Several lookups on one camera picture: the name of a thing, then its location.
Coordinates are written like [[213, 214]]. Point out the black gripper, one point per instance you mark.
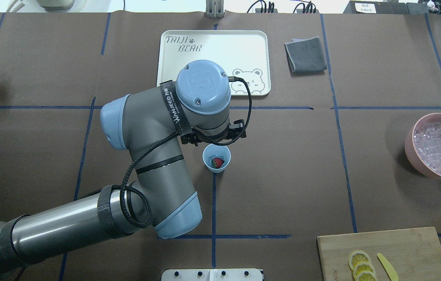
[[193, 139]]

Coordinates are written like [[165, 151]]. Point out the red strawberry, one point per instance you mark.
[[217, 163]]

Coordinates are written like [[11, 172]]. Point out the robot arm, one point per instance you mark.
[[203, 104]]

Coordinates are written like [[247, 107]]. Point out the light blue paper cup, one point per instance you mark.
[[213, 151]]

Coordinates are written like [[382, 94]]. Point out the white bear tray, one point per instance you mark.
[[241, 53]]

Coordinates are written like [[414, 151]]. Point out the grey folded cloth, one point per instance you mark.
[[305, 56]]

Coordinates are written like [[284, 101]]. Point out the lemon slice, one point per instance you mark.
[[362, 267], [356, 257], [366, 276]]

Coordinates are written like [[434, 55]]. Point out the yellow plastic knife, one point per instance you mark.
[[388, 267]]

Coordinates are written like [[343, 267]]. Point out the wooden cutting board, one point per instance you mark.
[[414, 253]]

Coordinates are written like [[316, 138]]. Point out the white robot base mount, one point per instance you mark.
[[234, 274]]

